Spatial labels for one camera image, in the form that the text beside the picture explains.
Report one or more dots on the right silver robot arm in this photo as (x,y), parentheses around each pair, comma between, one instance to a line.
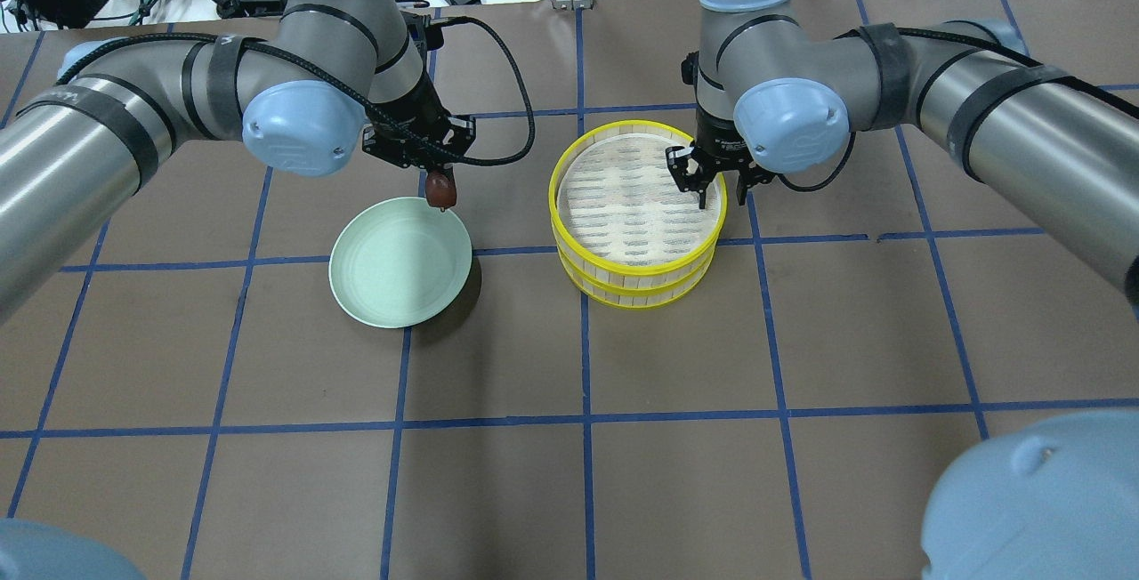
(772,102)

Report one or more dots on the yellow steamer layer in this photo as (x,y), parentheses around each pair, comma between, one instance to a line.
(636,298)
(615,206)

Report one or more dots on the brown steamed bun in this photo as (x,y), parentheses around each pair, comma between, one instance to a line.
(440,189)

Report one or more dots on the light green plate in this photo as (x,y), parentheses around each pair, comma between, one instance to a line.
(399,262)

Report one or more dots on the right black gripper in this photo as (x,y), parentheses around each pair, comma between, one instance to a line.
(714,134)

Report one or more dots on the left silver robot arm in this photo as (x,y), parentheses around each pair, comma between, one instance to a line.
(339,74)

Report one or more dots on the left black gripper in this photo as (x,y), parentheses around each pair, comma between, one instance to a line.
(412,120)

